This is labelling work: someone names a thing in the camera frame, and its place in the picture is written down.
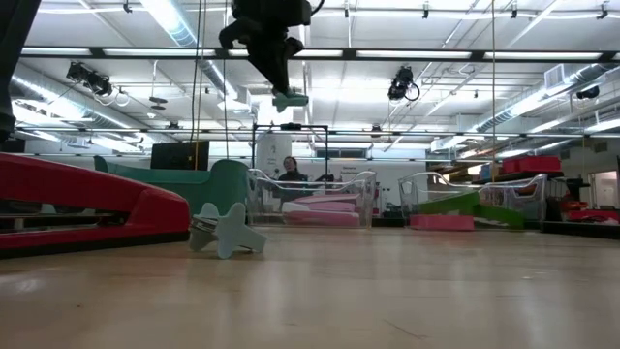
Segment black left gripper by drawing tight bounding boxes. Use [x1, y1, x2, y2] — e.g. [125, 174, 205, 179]
[217, 0, 314, 94]

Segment teal staple remover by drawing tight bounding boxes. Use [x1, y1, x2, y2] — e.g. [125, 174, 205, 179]
[271, 88, 310, 113]

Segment pink stapler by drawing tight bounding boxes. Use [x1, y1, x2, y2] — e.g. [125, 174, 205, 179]
[282, 192, 362, 228]

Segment light blue staple remover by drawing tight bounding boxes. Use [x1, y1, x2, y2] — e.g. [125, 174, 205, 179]
[188, 202, 268, 260]

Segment red stapler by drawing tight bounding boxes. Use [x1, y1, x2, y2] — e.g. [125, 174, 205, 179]
[0, 152, 191, 260]

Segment pink tape roll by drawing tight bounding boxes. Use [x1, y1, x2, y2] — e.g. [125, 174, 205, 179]
[409, 213, 476, 232]

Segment white banner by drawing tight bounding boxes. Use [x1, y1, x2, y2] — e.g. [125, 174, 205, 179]
[255, 134, 294, 175]

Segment person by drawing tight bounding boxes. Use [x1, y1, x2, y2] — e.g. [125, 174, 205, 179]
[276, 155, 314, 200]

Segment clear plastic bin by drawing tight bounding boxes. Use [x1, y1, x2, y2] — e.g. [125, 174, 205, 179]
[246, 168, 378, 229]
[397, 172, 548, 232]

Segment black monitor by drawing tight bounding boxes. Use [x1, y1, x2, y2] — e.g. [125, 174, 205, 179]
[150, 141, 210, 172]

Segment teal plastic bin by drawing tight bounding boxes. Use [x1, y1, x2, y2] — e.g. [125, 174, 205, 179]
[93, 154, 251, 227]

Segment black ceiling spotlights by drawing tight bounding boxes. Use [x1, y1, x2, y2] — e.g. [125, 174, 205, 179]
[66, 61, 113, 97]

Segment red storage bins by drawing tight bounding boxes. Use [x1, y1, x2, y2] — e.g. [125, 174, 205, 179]
[501, 154, 562, 175]

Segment black overhead frame beam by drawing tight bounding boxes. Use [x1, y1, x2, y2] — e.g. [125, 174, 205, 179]
[18, 47, 620, 62]

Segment black ceiling camera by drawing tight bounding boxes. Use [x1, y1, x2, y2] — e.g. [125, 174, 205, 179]
[387, 66, 420, 102]

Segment silver ventilation duct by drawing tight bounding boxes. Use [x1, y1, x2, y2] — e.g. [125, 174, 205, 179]
[9, 57, 146, 142]

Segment black table frame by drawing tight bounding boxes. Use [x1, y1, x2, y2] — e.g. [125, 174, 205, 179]
[541, 220, 620, 240]

